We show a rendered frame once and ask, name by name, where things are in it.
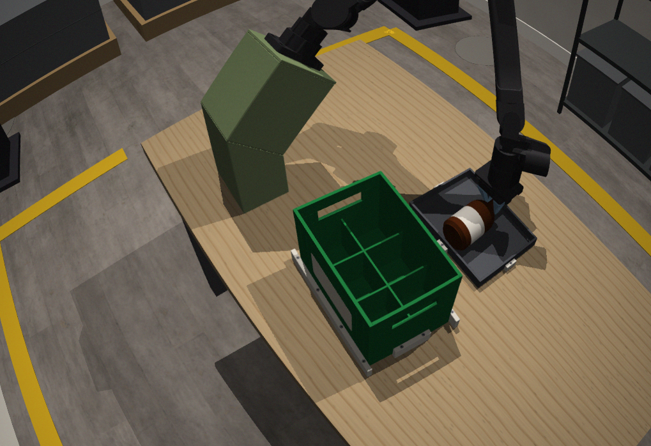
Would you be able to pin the brown bottle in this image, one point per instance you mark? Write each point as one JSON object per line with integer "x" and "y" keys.
{"x": 469, "y": 224}

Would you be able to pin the green plastic crate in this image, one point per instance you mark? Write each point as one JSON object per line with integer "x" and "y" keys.
{"x": 382, "y": 271}

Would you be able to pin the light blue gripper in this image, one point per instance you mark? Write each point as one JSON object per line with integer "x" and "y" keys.
{"x": 496, "y": 184}

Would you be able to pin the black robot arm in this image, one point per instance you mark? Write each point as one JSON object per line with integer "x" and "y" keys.
{"x": 301, "y": 42}

